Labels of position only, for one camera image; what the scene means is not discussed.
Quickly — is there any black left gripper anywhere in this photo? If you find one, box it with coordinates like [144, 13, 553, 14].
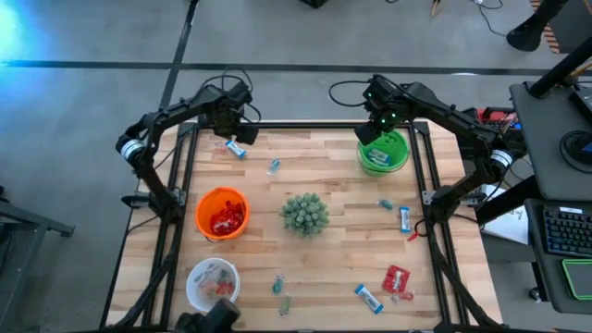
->
[210, 99, 261, 146]

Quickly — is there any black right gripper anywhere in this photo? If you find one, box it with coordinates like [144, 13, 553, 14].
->
[353, 76, 411, 147]

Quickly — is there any red Skittles candy pack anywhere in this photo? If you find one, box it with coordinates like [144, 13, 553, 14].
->
[225, 201, 246, 223]
[225, 216, 246, 236]
[211, 207, 235, 236]
[381, 264, 412, 295]

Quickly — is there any green plastic bucket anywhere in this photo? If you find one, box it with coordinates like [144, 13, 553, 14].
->
[356, 128, 412, 178]

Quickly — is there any orange pumpkin face bucket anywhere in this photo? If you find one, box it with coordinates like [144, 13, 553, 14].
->
[194, 186, 252, 242]

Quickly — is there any faux succulent in patterned pot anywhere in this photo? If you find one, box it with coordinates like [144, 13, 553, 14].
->
[278, 192, 331, 241]

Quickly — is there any red and black device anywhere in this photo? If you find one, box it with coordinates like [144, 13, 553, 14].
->
[462, 105, 528, 161]

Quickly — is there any black pole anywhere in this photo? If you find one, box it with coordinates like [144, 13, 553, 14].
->
[475, 174, 542, 227]
[526, 35, 592, 99]

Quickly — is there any white plastic bowl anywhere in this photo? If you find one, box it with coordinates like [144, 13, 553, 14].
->
[185, 257, 241, 314]

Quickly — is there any white paper sheet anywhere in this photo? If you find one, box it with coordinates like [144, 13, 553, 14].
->
[478, 182, 531, 246]

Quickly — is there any grey desk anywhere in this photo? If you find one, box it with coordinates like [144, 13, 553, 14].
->
[508, 80, 592, 315]

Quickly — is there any black stand foot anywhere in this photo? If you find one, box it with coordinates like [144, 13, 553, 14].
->
[506, 0, 571, 53]

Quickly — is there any black desktop device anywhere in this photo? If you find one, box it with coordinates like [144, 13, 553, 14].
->
[568, 85, 592, 126]

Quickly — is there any black keyboard with blue light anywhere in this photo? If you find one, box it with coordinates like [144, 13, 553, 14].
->
[541, 205, 592, 259]

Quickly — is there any grey metal stand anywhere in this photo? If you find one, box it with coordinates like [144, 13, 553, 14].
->
[0, 184, 78, 333]

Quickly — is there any black pad with green edge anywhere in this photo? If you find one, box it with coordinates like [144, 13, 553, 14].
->
[561, 257, 592, 302]

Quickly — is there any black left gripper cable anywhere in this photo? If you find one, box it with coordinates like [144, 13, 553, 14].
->
[201, 68, 263, 126]

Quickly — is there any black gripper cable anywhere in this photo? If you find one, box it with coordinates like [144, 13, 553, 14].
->
[201, 68, 263, 126]
[327, 79, 371, 108]

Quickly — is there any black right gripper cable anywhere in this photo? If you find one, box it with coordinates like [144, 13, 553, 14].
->
[327, 79, 371, 108]

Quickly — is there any black aluminium table frame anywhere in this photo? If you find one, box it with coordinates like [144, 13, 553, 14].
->
[99, 118, 505, 333]

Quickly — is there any black side bracket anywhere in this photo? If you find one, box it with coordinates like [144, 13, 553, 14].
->
[421, 190, 487, 207]
[120, 193, 154, 210]

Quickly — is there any black coiled cable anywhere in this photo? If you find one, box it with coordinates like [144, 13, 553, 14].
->
[558, 129, 592, 175]

